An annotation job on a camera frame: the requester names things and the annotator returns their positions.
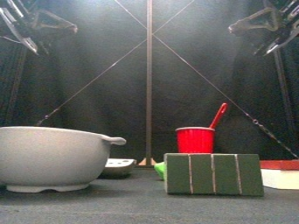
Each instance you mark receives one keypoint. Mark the vertical metal frame pole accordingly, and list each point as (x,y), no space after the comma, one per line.
(149,87)

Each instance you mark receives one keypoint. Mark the bright green toy peas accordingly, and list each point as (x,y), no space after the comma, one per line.
(159,170)

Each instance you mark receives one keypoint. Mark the dark green striped block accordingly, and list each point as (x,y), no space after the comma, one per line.
(214,174)

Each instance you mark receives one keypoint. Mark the dark slanted frame post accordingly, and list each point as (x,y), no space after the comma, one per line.
(285,93)

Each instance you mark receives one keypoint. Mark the small grey toy lid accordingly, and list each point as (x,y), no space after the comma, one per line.
(119,166)

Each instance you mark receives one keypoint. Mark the red and white box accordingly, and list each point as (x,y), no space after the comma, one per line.
(281,174)

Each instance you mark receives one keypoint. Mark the red ribbed toy cup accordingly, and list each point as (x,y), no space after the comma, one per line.
(195,140)

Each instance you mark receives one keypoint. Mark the large grey toy bowl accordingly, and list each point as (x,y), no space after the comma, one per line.
(51,157)

